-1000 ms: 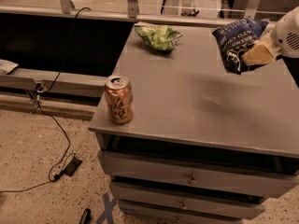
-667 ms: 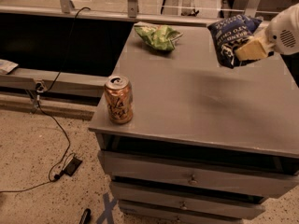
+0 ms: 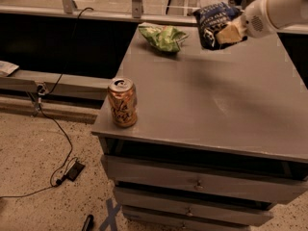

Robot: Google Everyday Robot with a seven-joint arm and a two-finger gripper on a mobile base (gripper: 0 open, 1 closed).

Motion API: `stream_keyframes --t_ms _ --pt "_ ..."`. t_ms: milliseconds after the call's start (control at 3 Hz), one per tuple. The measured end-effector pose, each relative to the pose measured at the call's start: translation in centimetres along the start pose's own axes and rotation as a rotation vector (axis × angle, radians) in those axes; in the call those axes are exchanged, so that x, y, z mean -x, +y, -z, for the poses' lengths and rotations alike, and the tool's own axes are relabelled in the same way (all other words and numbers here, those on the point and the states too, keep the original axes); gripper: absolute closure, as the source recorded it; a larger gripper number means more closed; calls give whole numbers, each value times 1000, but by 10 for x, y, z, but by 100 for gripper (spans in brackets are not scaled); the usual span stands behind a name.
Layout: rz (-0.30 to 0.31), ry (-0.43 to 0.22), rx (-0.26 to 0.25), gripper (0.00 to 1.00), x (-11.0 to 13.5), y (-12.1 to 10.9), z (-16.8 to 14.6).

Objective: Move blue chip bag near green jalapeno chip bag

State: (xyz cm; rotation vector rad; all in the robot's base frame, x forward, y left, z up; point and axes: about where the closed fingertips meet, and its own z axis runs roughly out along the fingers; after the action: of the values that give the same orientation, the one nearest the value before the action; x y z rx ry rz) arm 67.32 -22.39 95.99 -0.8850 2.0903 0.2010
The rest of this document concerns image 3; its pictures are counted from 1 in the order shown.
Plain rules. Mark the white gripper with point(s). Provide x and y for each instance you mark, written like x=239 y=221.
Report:
x=255 y=20

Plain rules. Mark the blue chip bag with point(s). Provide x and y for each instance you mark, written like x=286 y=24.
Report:
x=212 y=19

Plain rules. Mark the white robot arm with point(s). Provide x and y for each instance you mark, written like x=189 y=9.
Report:
x=285 y=13

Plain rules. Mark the green jalapeno chip bag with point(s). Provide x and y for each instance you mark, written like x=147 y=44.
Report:
x=165 y=39

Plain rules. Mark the grey drawer cabinet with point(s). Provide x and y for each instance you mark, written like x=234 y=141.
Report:
x=241 y=109

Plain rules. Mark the orange soda can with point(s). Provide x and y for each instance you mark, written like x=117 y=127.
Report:
x=122 y=97

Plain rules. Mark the top grey drawer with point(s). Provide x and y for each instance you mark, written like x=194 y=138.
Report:
x=203 y=180

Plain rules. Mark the grey drawer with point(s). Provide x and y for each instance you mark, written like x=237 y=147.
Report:
x=191 y=208
x=203 y=180
x=180 y=221

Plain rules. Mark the middle grey drawer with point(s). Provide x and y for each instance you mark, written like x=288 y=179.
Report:
x=191 y=208

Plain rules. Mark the black power adapter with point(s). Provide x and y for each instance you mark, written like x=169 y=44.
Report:
x=74 y=171

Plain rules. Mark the grey low ledge beam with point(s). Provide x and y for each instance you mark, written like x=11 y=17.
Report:
x=66 y=85

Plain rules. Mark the bottom grey drawer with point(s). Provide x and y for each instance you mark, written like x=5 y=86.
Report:
x=180 y=221

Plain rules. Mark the white paper packet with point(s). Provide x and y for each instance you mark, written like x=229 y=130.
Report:
x=7 y=68

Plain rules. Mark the black marker on floor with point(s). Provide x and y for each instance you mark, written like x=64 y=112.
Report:
x=88 y=224

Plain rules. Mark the metal rail frame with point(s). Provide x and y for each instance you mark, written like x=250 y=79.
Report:
x=138 y=4

